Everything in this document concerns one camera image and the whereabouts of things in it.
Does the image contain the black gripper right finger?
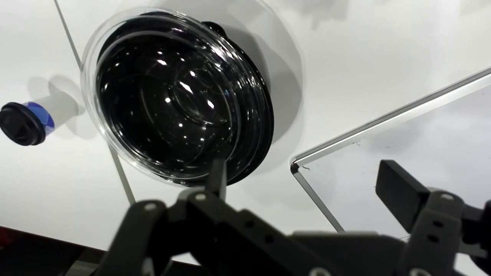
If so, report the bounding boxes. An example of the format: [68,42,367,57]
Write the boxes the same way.
[375,160,491,276]

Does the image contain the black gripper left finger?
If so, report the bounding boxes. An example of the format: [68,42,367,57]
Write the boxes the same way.
[94,158,335,276]

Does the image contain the clear round plastic lid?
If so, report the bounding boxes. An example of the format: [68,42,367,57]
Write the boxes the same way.
[80,6,269,187]

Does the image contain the black plastic bowl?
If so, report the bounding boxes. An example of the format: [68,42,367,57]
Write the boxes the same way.
[94,12,277,187]

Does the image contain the white bottle blue-black cap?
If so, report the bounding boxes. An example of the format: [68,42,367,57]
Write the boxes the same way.
[0,100,82,147]

